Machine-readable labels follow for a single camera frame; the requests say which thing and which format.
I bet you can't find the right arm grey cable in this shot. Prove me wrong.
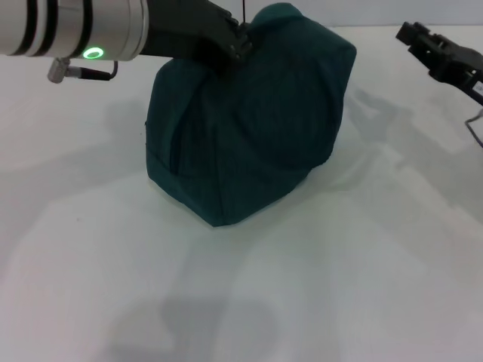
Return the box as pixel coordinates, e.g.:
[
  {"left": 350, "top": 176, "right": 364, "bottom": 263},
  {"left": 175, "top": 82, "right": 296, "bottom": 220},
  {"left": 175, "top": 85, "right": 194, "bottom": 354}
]
[{"left": 463, "top": 108, "right": 483, "bottom": 149}]

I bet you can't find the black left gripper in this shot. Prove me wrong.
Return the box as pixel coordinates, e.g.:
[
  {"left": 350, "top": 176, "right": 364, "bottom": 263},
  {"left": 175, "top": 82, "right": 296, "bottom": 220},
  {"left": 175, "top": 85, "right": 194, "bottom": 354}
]
[{"left": 141, "top": 0, "right": 254, "bottom": 75}]

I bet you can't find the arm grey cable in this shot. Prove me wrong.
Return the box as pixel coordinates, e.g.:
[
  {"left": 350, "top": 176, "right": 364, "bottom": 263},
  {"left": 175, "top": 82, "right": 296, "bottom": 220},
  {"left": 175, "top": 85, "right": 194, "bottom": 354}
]
[
  {"left": 46, "top": 57, "right": 120, "bottom": 84},
  {"left": 463, "top": 108, "right": 483, "bottom": 149}
]

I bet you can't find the dark teal insulated lunch bag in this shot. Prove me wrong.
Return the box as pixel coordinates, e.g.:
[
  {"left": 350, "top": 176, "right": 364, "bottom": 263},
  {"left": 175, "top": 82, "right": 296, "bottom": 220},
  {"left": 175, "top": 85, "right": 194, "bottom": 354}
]
[{"left": 145, "top": 2, "right": 358, "bottom": 229}]

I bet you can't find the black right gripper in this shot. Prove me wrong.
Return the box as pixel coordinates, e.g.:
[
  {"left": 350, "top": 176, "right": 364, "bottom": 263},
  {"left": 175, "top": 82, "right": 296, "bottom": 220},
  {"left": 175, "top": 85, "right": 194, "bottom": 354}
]
[{"left": 395, "top": 21, "right": 483, "bottom": 106}]

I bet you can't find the left arm grey cable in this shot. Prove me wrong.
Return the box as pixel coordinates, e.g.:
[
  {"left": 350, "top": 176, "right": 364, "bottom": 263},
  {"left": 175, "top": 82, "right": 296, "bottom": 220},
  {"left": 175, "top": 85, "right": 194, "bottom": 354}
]
[{"left": 46, "top": 57, "right": 120, "bottom": 84}]

